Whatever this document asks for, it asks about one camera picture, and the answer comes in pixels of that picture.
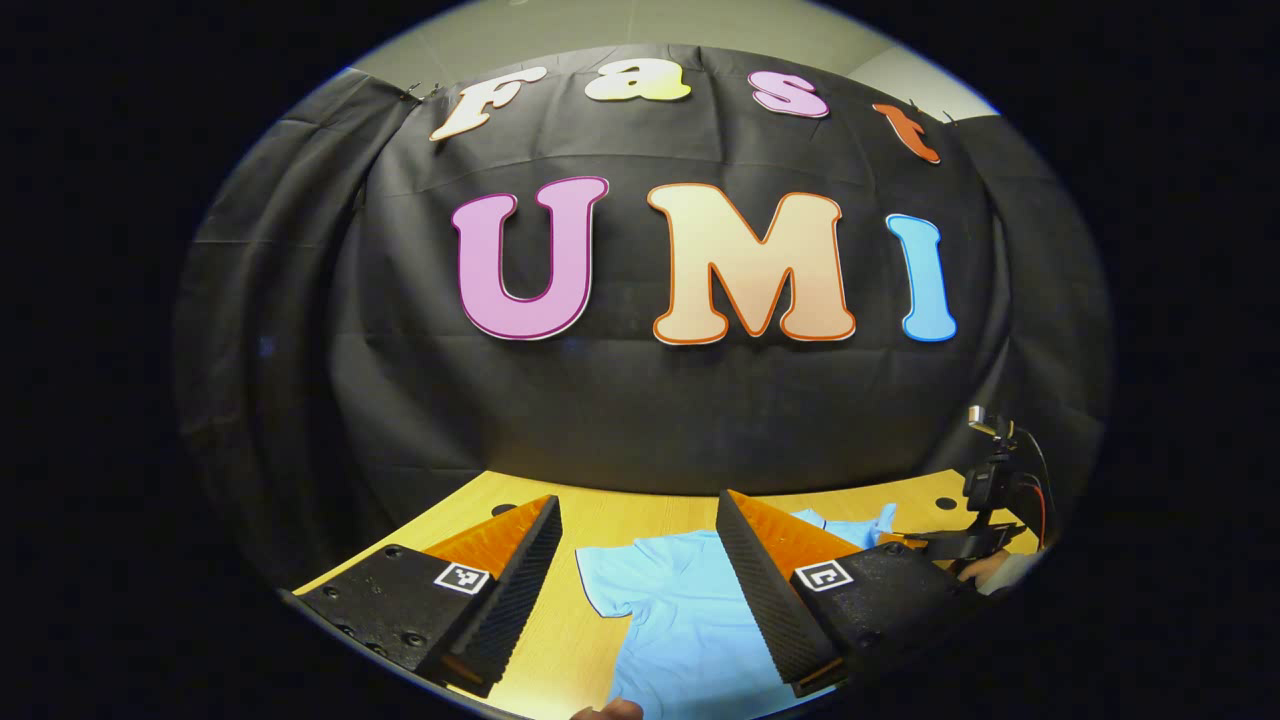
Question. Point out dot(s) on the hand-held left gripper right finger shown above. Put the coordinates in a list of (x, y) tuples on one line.
[(765, 600)]

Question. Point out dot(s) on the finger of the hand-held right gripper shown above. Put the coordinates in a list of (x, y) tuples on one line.
[(950, 545)]

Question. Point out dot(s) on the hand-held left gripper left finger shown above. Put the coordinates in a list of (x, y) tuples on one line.
[(520, 590)]

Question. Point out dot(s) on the light blue T-shirt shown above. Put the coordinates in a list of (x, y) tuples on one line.
[(680, 620)]

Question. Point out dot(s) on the black backdrop cloth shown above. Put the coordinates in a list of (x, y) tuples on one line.
[(600, 420)]

